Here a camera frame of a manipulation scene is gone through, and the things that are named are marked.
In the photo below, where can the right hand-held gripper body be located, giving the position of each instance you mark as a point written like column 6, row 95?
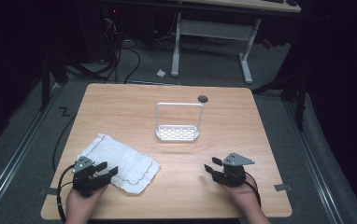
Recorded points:
column 233, row 174

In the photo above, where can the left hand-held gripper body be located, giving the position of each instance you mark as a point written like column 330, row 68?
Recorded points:
column 84, row 182

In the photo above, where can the person's right hand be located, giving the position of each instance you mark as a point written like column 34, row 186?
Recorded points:
column 241, row 194

